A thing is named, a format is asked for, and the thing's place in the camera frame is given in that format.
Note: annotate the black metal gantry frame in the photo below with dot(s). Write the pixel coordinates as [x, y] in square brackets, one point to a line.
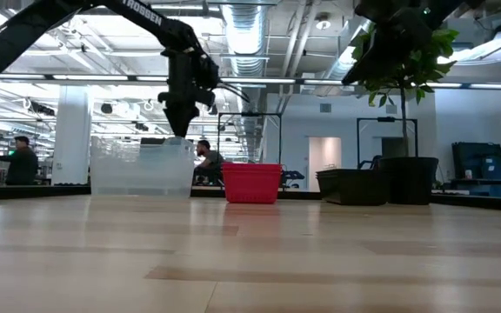
[385, 119]
[250, 114]

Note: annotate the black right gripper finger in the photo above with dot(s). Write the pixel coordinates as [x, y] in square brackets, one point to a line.
[361, 69]

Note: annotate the long linear ceiling light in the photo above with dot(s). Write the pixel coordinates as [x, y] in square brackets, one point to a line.
[89, 77]

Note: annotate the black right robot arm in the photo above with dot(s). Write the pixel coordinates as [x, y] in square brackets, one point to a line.
[450, 11]

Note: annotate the black slotted plastic basket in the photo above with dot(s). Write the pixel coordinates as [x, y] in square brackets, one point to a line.
[352, 171]
[352, 191]

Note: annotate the green leafy tree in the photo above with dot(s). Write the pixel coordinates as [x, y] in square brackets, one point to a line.
[424, 69]

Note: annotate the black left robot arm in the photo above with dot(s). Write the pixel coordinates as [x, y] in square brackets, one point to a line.
[11, 43]

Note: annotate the blue machine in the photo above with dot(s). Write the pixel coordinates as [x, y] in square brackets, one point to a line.
[485, 169]

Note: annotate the silver ventilation duct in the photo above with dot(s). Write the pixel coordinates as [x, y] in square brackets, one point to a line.
[244, 43]

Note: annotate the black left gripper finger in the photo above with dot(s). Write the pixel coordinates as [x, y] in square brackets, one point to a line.
[188, 119]
[175, 119]

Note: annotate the red slotted plastic basket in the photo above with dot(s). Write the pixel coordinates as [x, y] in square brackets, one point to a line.
[252, 167]
[252, 187]
[252, 164]

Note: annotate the person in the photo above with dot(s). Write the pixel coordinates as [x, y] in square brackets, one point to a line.
[210, 158]
[22, 165]

